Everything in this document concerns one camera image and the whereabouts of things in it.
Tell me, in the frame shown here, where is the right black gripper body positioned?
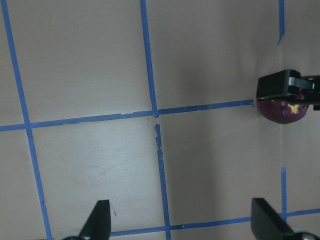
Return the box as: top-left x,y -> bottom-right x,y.
288,75 -> 320,111

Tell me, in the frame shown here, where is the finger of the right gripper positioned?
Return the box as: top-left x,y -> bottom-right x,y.
256,69 -> 301,100

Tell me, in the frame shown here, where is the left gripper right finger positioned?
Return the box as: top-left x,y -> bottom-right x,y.
250,198 -> 295,240

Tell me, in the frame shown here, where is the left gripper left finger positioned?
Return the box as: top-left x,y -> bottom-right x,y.
79,200 -> 111,240

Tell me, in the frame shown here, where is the dark red apple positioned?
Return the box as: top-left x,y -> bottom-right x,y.
256,95 -> 310,125

